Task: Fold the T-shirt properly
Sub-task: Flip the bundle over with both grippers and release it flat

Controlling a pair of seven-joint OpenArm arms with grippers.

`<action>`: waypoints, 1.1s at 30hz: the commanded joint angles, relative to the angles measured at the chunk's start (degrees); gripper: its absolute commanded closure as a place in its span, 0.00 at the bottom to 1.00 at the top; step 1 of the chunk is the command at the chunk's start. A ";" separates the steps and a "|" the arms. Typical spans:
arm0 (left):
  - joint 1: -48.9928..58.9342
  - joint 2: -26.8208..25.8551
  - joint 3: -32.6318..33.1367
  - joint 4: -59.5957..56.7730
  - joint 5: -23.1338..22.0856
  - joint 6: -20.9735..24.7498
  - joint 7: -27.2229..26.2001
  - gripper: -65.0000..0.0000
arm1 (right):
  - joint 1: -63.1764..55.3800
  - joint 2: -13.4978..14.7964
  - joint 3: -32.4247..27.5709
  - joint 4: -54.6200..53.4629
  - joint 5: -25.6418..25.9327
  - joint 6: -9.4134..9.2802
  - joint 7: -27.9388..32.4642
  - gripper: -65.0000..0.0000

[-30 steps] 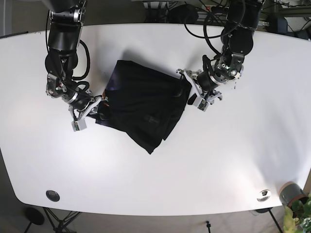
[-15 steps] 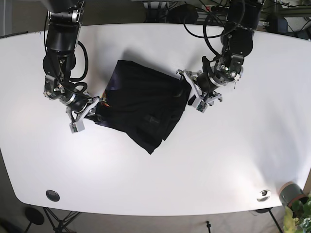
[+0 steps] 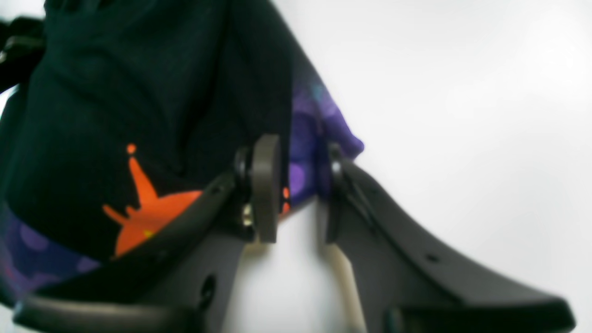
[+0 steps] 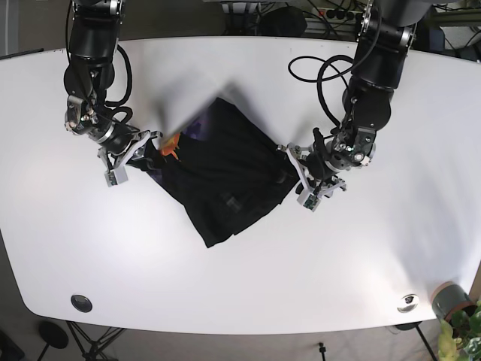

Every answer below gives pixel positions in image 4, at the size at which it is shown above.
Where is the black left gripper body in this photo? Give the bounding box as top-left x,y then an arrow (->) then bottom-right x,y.
308,119 -> 377,181

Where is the black tripod stand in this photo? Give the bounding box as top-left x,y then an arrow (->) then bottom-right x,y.
38,320 -> 129,361

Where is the silver table grommet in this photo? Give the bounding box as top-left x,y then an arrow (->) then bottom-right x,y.
397,294 -> 419,314

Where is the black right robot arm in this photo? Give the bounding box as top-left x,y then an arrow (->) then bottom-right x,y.
63,0 -> 163,187

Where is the black T-shirt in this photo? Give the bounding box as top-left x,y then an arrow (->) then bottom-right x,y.
147,98 -> 299,247

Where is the potted green plant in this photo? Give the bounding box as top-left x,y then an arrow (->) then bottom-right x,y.
431,282 -> 480,361

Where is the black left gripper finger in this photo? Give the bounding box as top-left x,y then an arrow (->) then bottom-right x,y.
317,177 -> 347,199
286,144 -> 319,212

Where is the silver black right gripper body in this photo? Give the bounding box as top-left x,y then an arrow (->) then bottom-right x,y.
65,98 -> 147,159

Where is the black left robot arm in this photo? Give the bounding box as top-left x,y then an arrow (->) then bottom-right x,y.
280,1 -> 433,211

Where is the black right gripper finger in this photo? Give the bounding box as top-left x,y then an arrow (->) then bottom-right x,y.
142,141 -> 166,162
104,134 -> 162,187

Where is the black table grommet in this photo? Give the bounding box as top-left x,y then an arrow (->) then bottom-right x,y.
71,294 -> 93,313

